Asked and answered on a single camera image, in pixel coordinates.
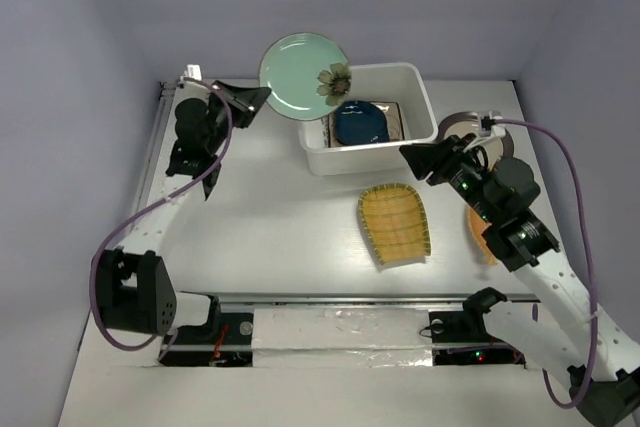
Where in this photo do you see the aluminium front rail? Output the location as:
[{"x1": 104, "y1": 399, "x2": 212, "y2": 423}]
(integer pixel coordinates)
[{"x1": 174, "y1": 291, "x2": 546, "y2": 306}]

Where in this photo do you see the orange leaf-shaped plate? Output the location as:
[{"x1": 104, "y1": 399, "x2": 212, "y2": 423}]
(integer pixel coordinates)
[{"x1": 467, "y1": 207, "x2": 498, "y2": 266}]

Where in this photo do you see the teal round flower plate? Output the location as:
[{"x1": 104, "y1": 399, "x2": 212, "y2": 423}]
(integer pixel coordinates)
[{"x1": 258, "y1": 32, "x2": 352, "y2": 122}]

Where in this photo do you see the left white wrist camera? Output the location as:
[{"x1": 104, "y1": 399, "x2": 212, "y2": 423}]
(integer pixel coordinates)
[{"x1": 179, "y1": 64, "x2": 203, "y2": 84}]

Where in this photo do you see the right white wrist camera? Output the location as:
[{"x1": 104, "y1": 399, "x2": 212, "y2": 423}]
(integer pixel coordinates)
[{"x1": 472, "y1": 111, "x2": 506, "y2": 146}]

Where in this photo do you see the square floral plate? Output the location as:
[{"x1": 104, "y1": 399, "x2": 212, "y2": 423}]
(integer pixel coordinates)
[{"x1": 322, "y1": 102, "x2": 405, "y2": 148}]

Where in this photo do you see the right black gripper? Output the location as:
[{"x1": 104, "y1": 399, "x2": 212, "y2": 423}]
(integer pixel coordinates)
[{"x1": 399, "y1": 132, "x2": 498, "y2": 223}]

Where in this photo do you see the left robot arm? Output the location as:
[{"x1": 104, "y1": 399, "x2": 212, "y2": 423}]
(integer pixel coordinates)
[{"x1": 89, "y1": 77, "x2": 271, "y2": 352}]

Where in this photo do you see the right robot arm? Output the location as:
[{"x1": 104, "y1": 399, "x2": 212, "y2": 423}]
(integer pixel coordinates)
[{"x1": 400, "y1": 136, "x2": 639, "y2": 426}]

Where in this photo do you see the white plastic bin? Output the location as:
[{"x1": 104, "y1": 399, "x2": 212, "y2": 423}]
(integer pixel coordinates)
[{"x1": 298, "y1": 62, "x2": 438, "y2": 176}]

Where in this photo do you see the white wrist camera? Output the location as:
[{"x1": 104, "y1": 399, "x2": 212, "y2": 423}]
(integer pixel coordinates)
[
  {"x1": 472, "y1": 111, "x2": 506, "y2": 146},
  {"x1": 179, "y1": 64, "x2": 203, "y2": 84}
]

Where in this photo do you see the aluminium side rail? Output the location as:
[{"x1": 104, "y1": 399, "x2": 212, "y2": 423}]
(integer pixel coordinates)
[{"x1": 103, "y1": 81, "x2": 178, "y2": 286}]

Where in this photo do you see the brown rimmed round plate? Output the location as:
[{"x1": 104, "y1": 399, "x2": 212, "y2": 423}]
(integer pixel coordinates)
[{"x1": 436, "y1": 111, "x2": 514, "y2": 169}]

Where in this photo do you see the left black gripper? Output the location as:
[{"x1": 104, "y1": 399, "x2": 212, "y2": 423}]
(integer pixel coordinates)
[{"x1": 203, "y1": 81, "x2": 269, "y2": 155}]

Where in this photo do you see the yellow green woven plate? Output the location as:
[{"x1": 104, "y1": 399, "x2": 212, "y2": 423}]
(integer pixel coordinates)
[{"x1": 357, "y1": 183, "x2": 432, "y2": 265}]

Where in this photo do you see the silver foil tape strip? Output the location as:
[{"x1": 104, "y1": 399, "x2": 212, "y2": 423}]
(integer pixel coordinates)
[{"x1": 251, "y1": 307, "x2": 433, "y2": 369}]

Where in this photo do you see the dark blue plate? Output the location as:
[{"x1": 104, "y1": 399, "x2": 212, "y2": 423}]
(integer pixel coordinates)
[{"x1": 334, "y1": 101, "x2": 390, "y2": 146}]

